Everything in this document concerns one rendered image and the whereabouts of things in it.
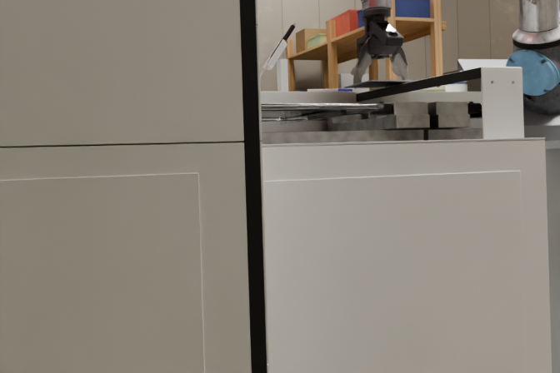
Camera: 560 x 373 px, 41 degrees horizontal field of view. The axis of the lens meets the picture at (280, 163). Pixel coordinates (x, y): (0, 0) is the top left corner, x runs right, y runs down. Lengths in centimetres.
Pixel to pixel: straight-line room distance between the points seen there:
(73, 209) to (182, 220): 14
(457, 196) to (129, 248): 64
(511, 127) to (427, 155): 23
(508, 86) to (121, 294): 88
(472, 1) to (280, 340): 767
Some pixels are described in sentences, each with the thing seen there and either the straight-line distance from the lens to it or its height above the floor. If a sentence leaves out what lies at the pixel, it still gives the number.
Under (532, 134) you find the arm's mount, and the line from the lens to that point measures 195.
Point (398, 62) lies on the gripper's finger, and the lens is 197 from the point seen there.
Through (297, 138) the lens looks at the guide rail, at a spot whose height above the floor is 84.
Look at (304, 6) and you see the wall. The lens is 793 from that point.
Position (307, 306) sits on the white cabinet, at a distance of 127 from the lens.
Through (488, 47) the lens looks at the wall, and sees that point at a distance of 878.
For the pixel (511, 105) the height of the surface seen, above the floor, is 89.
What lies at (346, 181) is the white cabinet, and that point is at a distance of 128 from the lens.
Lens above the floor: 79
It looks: level
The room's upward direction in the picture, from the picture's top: 2 degrees counter-clockwise
